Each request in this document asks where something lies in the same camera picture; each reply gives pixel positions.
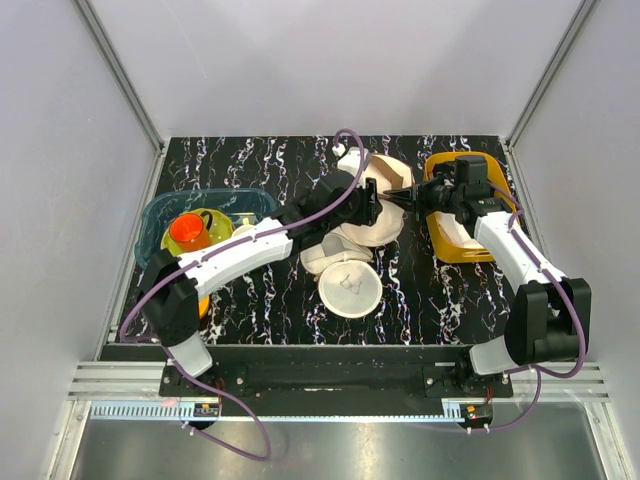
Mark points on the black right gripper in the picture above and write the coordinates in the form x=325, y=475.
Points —
x=422, y=191

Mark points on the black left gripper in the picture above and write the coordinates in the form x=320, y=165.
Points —
x=370, y=207

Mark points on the cream laundry bag brown trim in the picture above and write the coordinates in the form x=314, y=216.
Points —
x=390, y=174

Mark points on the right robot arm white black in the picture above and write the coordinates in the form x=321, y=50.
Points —
x=547, y=329

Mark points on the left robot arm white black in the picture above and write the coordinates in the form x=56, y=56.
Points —
x=172, y=287

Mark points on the white mesh laundry bag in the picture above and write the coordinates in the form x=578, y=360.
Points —
x=347, y=283

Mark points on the white cloth in bin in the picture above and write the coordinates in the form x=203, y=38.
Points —
x=454, y=232

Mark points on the yellow plastic bin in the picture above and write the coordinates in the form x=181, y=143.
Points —
x=443, y=250

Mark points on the cream paper cup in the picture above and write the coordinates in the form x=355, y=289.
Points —
x=242, y=229

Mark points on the yellow-green plate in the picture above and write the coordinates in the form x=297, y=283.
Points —
x=219, y=226

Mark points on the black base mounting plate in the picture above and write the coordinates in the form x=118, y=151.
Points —
x=332, y=381

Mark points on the orange translucent cup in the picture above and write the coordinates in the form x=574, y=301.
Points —
x=189, y=233

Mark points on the orange bowl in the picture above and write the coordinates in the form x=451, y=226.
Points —
x=204, y=306

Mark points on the teal transparent plastic container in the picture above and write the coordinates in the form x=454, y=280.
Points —
x=241, y=205

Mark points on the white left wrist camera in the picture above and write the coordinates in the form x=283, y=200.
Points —
x=350, y=162

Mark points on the aluminium frame post right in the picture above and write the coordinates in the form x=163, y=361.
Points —
x=576, y=25

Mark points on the aluminium frame post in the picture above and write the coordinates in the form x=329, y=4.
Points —
x=100, y=37
x=576, y=25

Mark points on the aluminium frame post left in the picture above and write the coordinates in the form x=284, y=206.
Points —
x=100, y=37

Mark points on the aluminium front rail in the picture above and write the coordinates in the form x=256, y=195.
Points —
x=119, y=391

